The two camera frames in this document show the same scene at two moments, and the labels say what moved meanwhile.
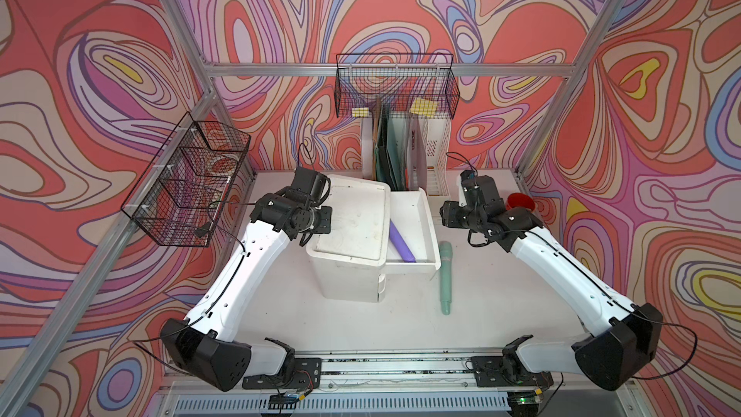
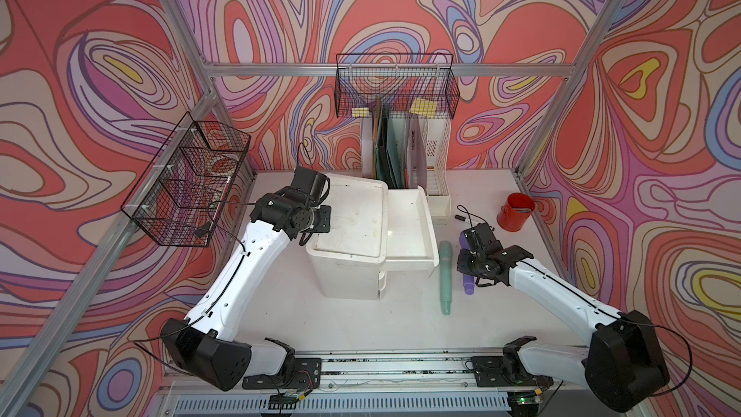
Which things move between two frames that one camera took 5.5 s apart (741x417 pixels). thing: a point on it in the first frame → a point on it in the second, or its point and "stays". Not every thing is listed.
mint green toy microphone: [446, 267] stays
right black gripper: [449, 214] → [462, 266]
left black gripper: [324, 223] stays
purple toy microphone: [399, 244] → [468, 284]
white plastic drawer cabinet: [348, 261] stays
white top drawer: [411, 216] stays
